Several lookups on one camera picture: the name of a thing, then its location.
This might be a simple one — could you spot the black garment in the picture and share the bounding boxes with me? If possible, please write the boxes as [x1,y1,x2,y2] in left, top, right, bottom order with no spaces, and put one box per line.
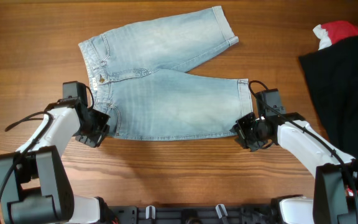
[299,36,358,159]

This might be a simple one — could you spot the light blue denim shorts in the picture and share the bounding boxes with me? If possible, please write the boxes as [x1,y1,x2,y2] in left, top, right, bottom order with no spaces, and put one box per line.
[79,6,253,141]

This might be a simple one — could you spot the red and white garment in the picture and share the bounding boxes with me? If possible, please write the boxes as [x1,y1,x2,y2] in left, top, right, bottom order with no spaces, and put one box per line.
[313,21,358,50]

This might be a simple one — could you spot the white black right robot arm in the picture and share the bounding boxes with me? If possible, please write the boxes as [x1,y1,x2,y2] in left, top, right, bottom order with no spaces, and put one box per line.
[232,113,358,223]

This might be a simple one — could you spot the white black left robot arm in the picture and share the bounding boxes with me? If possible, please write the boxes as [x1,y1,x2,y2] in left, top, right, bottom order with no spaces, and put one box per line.
[0,100,116,223]

